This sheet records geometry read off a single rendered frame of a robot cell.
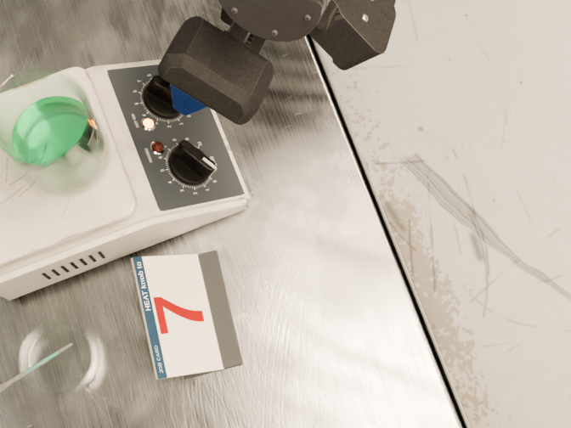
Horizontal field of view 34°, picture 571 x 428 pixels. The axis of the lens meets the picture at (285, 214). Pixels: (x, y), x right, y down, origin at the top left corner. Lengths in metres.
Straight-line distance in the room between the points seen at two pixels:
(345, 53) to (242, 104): 0.09
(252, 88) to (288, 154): 0.21
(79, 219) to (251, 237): 0.14
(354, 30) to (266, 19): 0.11
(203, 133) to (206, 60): 0.18
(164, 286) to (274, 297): 0.09
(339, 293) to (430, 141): 0.14
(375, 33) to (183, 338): 0.26
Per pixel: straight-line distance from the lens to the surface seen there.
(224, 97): 0.54
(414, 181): 0.75
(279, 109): 0.76
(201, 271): 0.72
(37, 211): 0.67
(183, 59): 0.54
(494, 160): 0.76
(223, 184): 0.70
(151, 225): 0.67
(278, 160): 0.75
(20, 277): 0.69
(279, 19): 0.47
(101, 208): 0.66
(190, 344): 0.70
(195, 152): 0.68
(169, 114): 0.71
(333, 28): 0.58
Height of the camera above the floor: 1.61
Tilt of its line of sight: 75 degrees down
